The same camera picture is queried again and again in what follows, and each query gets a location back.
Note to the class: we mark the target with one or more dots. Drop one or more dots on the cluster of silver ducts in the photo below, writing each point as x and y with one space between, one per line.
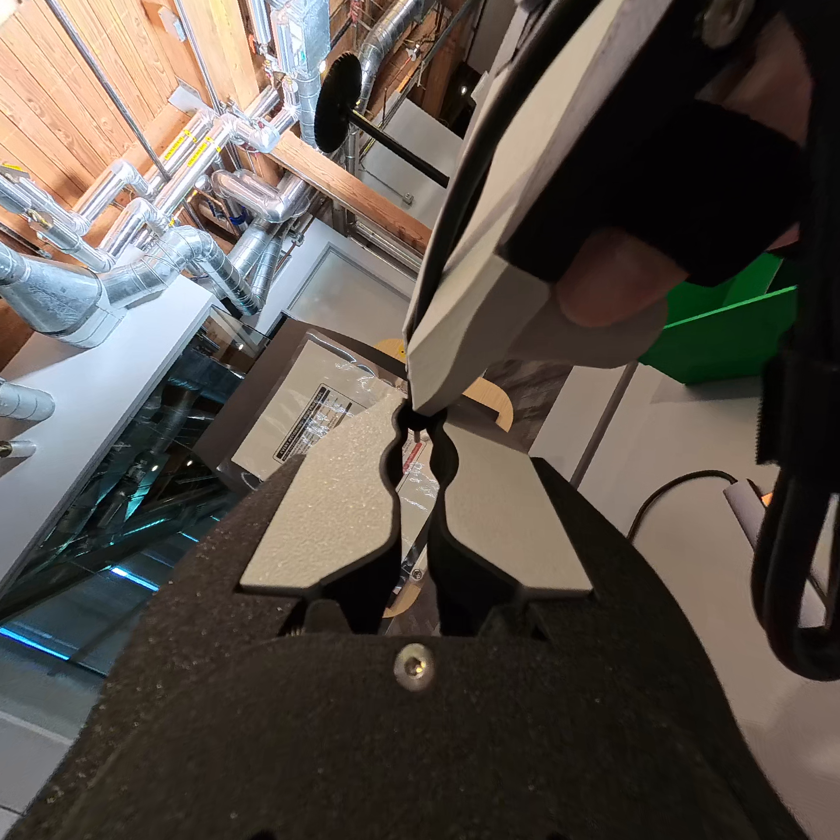
65 295

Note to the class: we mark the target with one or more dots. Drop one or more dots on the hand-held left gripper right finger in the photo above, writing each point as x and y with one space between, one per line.
512 518

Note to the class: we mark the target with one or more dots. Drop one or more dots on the person's right hand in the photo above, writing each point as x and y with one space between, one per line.
617 282

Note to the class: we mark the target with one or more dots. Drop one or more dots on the grey usb hub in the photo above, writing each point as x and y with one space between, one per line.
745 510

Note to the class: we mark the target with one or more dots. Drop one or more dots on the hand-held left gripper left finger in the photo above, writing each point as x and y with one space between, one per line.
321 499

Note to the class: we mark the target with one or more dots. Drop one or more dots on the plastic-wrapped paper sheet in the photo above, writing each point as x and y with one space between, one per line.
239 476

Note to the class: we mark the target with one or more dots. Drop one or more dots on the green box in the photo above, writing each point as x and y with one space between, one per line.
722 334

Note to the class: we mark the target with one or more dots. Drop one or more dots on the light wooden panel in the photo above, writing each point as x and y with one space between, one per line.
489 397

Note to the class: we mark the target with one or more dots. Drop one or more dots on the plastic-sleeved paper sheet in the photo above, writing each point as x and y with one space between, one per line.
308 387

